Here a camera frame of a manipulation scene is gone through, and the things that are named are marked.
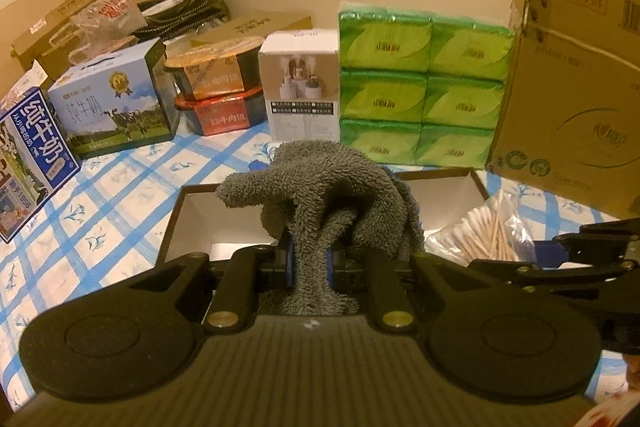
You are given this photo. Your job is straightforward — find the blue checkered bed sheet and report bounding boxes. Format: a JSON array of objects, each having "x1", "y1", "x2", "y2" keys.
[{"x1": 0, "y1": 127, "x2": 640, "y2": 413}]

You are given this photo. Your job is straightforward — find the bag of cotton swabs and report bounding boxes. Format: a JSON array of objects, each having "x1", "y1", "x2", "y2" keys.
[{"x1": 425, "y1": 189, "x2": 538, "y2": 265}]

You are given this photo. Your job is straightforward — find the grey fluffy towel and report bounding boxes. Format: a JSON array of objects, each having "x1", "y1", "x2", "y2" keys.
[{"x1": 215, "y1": 139, "x2": 426, "y2": 315}]

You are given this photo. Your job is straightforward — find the clear plastic bag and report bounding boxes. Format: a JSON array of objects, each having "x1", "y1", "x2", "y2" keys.
[{"x1": 67, "y1": 0, "x2": 143, "y2": 65}]

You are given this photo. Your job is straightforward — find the gold cardboard box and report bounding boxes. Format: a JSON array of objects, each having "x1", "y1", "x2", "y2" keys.
[{"x1": 190, "y1": 10, "x2": 313, "y2": 50}]

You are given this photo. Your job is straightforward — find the brown instant noodle bowl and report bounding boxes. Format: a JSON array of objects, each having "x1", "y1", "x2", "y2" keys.
[{"x1": 164, "y1": 36, "x2": 264, "y2": 100}]

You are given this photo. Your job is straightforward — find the pack of green tissue packets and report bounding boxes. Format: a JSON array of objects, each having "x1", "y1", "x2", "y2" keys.
[{"x1": 337, "y1": 1, "x2": 516, "y2": 170}]

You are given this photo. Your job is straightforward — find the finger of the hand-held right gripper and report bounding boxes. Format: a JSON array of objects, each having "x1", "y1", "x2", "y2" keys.
[
  {"x1": 467, "y1": 257, "x2": 551, "y2": 288},
  {"x1": 536, "y1": 232, "x2": 631, "y2": 269}
]

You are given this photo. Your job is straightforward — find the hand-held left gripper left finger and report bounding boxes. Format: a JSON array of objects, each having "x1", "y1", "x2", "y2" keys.
[{"x1": 127, "y1": 227, "x2": 296, "y2": 335}]

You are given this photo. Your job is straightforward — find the black braided cords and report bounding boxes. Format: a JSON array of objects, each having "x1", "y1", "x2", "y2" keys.
[{"x1": 132, "y1": 0, "x2": 233, "y2": 42}]

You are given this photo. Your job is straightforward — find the white product box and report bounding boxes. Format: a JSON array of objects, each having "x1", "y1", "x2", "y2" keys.
[{"x1": 257, "y1": 29, "x2": 341, "y2": 142}]

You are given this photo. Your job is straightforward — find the brown cardboard box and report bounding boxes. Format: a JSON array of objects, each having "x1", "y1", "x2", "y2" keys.
[
  {"x1": 155, "y1": 169, "x2": 493, "y2": 268},
  {"x1": 11, "y1": 0, "x2": 101, "y2": 80}
]

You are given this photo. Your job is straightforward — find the red instant noodle bowl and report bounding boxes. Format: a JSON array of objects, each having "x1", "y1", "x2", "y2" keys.
[{"x1": 174, "y1": 87, "x2": 266, "y2": 136}]

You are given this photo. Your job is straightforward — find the light blue cow milk box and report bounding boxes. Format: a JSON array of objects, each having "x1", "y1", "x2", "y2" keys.
[{"x1": 47, "y1": 38, "x2": 181, "y2": 159}]

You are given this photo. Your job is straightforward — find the blue milk carton box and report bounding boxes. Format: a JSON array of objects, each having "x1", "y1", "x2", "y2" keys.
[{"x1": 0, "y1": 84, "x2": 82, "y2": 243}]

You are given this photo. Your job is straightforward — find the large cardboard box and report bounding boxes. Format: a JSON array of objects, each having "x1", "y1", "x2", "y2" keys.
[{"x1": 485, "y1": 0, "x2": 640, "y2": 220}]

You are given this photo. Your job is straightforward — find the flat brown cardboard box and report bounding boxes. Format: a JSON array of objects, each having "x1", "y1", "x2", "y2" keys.
[{"x1": 11, "y1": 0, "x2": 101, "y2": 80}]

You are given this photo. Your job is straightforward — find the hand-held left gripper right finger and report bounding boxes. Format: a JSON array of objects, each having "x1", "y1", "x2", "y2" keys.
[{"x1": 322, "y1": 242, "x2": 493, "y2": 335}]

